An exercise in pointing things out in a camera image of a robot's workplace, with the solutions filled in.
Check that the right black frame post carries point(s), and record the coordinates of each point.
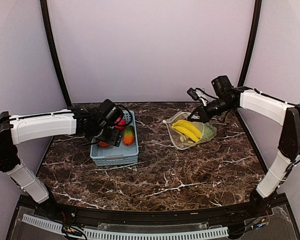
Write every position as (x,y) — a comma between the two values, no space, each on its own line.
(251,42)

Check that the green toy mango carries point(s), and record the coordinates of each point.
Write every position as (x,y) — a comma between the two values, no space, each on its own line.
(128,135)

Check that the black frame post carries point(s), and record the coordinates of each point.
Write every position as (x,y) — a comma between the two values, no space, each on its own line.
(251,42)
(53,52)

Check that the grey slotted cable duct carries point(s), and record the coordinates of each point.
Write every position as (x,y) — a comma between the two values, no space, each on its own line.
(106,231)

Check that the green toy watermelon ball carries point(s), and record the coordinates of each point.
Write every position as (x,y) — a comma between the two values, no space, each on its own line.
(209,132)

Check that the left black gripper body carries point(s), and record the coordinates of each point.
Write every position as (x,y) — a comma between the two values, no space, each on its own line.
(114,139)

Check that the yellow toy banana bunch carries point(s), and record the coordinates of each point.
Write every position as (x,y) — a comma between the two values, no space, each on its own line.
(188,129)

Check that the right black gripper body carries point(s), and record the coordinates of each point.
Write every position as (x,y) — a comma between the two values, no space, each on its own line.
(208,115)

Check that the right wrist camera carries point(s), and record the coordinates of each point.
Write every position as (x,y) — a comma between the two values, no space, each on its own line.
(198,95)

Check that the red toy apple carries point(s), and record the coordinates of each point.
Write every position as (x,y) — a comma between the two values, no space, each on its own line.
(120,124)

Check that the left black frame post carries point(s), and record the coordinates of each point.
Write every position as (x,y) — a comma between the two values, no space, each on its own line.
(53,52)

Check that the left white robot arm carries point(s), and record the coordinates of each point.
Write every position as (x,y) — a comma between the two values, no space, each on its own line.
(99,125)

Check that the orange toy orange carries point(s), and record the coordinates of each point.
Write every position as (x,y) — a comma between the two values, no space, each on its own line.
(103,144)

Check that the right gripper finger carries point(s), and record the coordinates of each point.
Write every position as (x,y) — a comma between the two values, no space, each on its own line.
(195,119)
(195,114)

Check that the black front rail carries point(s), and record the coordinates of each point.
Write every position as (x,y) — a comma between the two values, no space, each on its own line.
(227,215)

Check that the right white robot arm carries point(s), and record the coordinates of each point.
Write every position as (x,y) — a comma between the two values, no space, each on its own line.
(286,115)

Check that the clear dotted zip bag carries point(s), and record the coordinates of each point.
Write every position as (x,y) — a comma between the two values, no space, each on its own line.
(179,140)

